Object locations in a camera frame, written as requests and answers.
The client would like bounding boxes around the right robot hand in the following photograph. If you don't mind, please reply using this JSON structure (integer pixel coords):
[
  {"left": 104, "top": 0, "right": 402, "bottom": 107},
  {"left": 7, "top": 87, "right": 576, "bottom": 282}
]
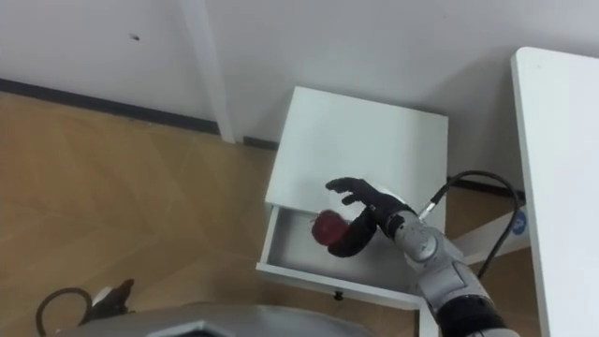
[{"left": 325, "top": 176, "right": 417, "bottom": 258}]

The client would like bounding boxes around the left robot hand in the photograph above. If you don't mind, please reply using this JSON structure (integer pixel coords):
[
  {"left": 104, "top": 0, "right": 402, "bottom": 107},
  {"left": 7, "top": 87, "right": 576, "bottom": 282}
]
[{"left": 78, "top": 278, "right": 137, "bottom": 327}]

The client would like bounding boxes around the red apple soft toy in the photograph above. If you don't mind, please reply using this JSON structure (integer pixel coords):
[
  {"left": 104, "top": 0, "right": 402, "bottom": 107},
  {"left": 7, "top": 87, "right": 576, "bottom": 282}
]
[{"left": 311, "top": 209, "right": 351, "bottom": 247}]

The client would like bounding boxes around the white bedside cabinet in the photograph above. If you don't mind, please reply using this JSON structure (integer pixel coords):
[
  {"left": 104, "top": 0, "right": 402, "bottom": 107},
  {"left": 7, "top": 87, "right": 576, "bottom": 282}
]
[{"left": 256, "top": 85, "right": 449, "bottom": 337}]

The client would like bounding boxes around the white open drawer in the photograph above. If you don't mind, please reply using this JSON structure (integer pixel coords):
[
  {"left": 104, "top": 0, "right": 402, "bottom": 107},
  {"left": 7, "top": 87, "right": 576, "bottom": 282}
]
[{"left": 256, "top": 203, "right": 425, "bottom": 312}]

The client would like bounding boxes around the robot body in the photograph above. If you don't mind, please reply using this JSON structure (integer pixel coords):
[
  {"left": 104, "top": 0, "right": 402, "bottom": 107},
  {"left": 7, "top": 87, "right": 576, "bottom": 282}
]
[{"left": 54, "top": 302, "right": 376, "bottom": 337}]

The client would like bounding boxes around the blue round sticker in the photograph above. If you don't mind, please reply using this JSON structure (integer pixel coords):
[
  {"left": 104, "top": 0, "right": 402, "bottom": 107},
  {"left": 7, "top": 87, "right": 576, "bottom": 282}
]
[{"left": 511, "top": 210, "right": 529, "bottom": 236}]

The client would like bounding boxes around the white desk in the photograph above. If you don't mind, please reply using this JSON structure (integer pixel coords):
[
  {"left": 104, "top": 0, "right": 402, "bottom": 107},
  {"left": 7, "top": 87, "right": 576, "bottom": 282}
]
[{"left": 452, "top": 46, "right": 599, "bottom": 337}]

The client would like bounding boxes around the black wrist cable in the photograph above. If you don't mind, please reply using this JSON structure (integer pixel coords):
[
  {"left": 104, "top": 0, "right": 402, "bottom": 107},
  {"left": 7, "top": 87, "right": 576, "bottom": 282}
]
[
  {"left": 417, "top": 169, "right": 522, "bottom": 280},
  {"left": 35, "top": 286, "right": 95, "bottom": 337}
]

